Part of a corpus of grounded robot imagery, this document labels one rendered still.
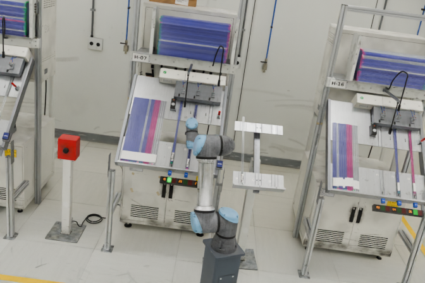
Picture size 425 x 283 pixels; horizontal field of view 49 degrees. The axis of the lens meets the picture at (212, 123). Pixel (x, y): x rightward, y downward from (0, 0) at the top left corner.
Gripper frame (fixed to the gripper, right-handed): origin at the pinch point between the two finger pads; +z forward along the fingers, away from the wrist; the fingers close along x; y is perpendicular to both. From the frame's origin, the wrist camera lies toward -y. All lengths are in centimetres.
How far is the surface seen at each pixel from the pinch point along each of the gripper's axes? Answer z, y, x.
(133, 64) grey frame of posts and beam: 8, 50, 51
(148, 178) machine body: 33, -30, 29
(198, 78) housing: 4.0, 44.6, 1.5
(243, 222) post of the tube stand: 22, -53, -45
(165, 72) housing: 4, 46, 26
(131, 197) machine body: 43, -45, 41
